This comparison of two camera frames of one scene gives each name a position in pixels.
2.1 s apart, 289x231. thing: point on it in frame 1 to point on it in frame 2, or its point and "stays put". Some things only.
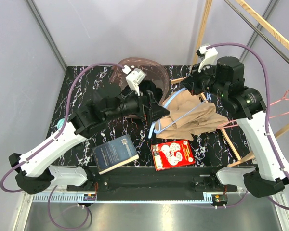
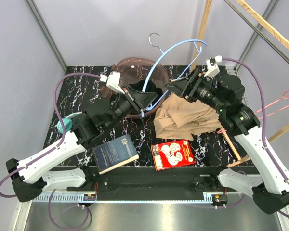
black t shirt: (149, 85) stays put
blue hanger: (164, 106) to (155, 58)
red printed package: (172, 155) stays put
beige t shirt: (188, 116) stays put
